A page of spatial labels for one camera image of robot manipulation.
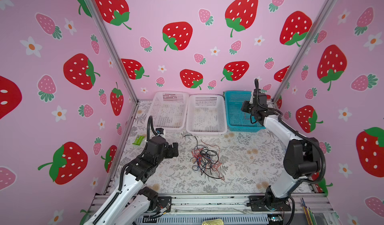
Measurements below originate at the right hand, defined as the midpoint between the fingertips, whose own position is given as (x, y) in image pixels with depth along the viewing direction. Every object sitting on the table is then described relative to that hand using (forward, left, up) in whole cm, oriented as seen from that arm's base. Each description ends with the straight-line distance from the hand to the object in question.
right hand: (243, 102), depth 92 cm
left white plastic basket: (+4, +53, -18) cm, 56 cm away
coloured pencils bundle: (-53, -31, -20) cm, 64 cm away
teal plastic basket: (+1, -1, -20) cm, 20 cm away
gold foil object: (-62, +14, -16) cm, 65 cm away
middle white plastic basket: (+4, +23, -19) cm, 30 cm away
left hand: (-33, +39, -2) cm, 51 cm away
